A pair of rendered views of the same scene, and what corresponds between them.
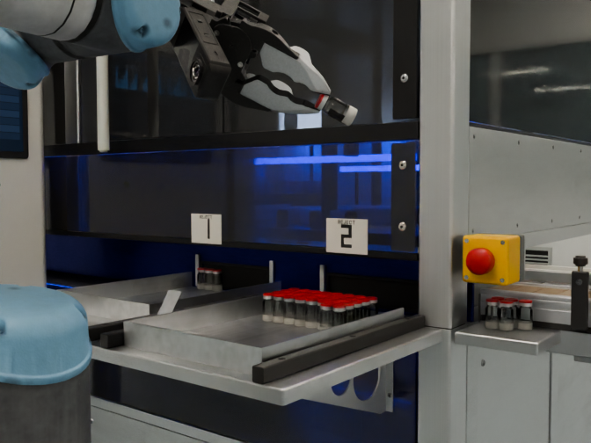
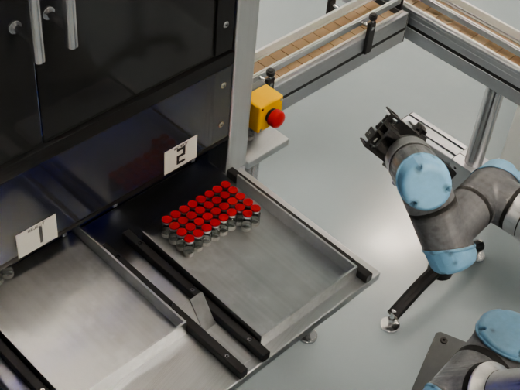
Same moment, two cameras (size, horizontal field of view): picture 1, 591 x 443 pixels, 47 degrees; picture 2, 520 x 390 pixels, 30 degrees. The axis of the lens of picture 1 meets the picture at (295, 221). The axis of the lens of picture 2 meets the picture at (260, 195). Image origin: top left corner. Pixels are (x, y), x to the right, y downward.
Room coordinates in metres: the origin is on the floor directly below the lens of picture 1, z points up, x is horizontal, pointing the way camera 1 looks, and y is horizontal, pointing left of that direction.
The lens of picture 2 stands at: (0.93, 1.32, 2.31)
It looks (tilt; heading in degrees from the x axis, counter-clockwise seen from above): 44 degrees down; 274
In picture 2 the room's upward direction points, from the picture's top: 6 degrees clockwise
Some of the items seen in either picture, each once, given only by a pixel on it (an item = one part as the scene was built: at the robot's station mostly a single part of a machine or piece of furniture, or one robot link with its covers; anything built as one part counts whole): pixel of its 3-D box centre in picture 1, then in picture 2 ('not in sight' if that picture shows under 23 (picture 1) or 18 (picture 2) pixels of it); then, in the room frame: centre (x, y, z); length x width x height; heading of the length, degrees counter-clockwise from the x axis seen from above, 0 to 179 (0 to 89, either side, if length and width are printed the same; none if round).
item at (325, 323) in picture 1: (326, 318); (247, 220); (1.03, -0.05, 0.90); 0.02 x 0.02 x 0.05
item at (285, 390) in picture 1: (210, 324); (167, 294); (1.16, 0.14, 0.87); 0.70 x 0.48 x 0.02; 52
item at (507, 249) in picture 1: (492, 257); (259, 107); (1.05, -0.30, 1.00); 0.08 x 0.07 x 0.07; 142
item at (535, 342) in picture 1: (511, 335); (247, 138); (1.07, -0.34, 0.87); 0.14 x 0.13 x 0.02; 142
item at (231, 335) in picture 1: (271, 325); (248, 254); (1.02, 0.04, 0.90); 0.34 x 0.26 x 0.04; 142
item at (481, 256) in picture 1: (481, 260); (274, 117); (1.01, -0.28, 0.99); 0.04 x 0.04 x 0.04; 52
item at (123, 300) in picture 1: (173, 294); (71, 309); (1.32, 0.24, 0.90); 0.34 x 0.26 x 0.04; 142
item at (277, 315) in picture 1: (306, 312); (218, 227); (1.09, -0.02, 0.90); 0.18 x 0.02 x 0.05; 52
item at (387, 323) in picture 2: not in sight; (438, 275); (0.48, -0.75, 0.07); 0.50 x 0.08 x 0.14; 52
